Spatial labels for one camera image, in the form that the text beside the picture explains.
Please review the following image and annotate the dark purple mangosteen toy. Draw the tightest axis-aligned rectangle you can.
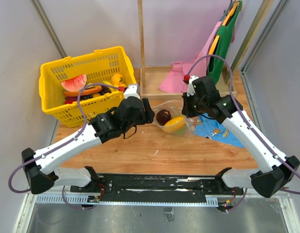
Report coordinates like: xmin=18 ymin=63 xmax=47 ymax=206
xmin=156 ymin=109 xmax=171 ymax=126

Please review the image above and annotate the clear zip top bag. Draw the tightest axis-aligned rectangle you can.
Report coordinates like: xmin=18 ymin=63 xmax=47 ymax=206
xmin=152 ymin=100 xmax=195 ymax=137

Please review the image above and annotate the yellow mango toy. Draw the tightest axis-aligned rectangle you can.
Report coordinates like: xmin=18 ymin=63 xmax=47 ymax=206
xmin=163 ymin=116 xmax=185 ymax=133

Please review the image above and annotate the green cabbage toy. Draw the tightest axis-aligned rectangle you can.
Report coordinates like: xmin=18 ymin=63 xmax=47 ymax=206
xmin=174 ymin=127 xmax=187 ymax=135

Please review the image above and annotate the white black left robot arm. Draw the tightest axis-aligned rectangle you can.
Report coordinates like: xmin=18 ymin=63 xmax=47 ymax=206
xmin=21 ymin=97 xmax=154 ymax=194

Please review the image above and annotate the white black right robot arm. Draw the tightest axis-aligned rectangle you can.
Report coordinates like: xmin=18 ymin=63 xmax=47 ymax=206
xmin=182 ymin=75 xmax=300 ymax=198

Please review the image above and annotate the blue cartoon print cloth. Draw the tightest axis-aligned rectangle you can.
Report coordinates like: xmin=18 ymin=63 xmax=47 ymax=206
xmin=195 ymin=114 xmax=244 ymax=148

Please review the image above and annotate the yellow lemon toy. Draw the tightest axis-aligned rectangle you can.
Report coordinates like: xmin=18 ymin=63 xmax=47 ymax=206
xmin=119 ymin=83 xmax=127 ymax=88

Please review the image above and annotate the pink cloth garment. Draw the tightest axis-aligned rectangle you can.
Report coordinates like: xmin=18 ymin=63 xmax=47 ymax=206
xmin=158 ymin=21 xmax=223 ymax=93

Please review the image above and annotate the orange fruit toy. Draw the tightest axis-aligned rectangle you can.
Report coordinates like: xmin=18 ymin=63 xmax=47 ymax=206
xmin=111 ymin=73 xmax=124 ymax=86

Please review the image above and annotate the dark grape bunch toy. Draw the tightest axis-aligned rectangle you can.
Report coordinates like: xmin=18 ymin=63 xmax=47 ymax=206
xmin=99 ymin=86 xmax=112 ymax=96

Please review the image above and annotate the yellow banana toy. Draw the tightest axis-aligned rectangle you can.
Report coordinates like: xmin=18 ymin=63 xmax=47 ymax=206
xmin=102 ymin=81 xmax=113 ymax=87

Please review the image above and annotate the green cloth garment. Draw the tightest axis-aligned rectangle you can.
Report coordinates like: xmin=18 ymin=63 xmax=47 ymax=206
xmin=207 ymin=0 xmax=243 ymax=84

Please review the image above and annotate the yellow clothes hanger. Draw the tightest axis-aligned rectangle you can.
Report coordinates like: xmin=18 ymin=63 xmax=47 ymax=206
xmin=208 ymin=35 xmax=220 ymax=54

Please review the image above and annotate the orange hot dog toy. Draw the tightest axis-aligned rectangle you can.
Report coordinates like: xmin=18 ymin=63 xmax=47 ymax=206
xmin=63 ymin=85 xmax=102 ymax=97

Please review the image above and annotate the yellow plastic shopping basket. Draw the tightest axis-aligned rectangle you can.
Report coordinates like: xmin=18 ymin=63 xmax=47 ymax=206
xmin=39 ymin=46 xmax=136 ymax=128

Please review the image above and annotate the watermelon slice toy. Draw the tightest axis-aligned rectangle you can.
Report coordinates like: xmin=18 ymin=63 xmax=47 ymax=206
xmin=61 ymin=74 xmax=87 ymax=92

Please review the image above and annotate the red chili pepper toy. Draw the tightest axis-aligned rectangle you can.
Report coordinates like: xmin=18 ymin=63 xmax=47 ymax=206
xmin=64 ymin=97 xmax=77 ymax=104

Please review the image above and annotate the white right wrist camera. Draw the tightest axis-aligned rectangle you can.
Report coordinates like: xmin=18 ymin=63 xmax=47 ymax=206
xmin=183 ymin=74 xmax=199 ymax=97

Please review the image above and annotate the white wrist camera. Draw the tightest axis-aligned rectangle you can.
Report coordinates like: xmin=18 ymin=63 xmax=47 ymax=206
xmin=183 ymin=74 xmax=199 ymax=97
xmin=118 ymin=83 xmax=141 ymax=100

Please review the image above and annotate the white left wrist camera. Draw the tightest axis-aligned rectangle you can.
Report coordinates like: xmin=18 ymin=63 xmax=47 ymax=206
xmin=118 ymin=83 xmax=141 ymax=100

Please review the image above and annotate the wooden clothes rack frame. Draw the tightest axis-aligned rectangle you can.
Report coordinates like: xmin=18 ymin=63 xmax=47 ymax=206
xmin=137 ymin=0 xmax=274 ymax=101

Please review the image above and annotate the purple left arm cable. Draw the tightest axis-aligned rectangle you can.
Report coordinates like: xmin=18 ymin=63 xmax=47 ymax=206
xmin=8 ymin=83 xmax=125 ymax=211

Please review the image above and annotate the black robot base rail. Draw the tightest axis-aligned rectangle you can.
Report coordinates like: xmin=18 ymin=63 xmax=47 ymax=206
xmin=70 ymin=173 xmax=244 ymax=205

